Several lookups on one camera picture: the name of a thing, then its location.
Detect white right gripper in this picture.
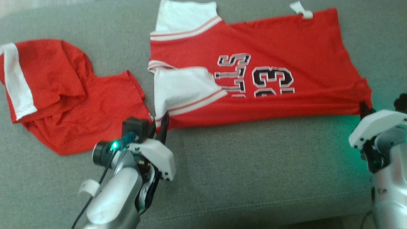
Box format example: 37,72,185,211
348,101,407,150

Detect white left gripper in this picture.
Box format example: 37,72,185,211
127,111,176,182

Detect red shorts with white stripe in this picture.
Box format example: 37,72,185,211
0,38,154,156

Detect red white basketball jersey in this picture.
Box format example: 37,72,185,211
147,0,373,131

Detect black cable with blue plug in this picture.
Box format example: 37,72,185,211
71,132,138,229

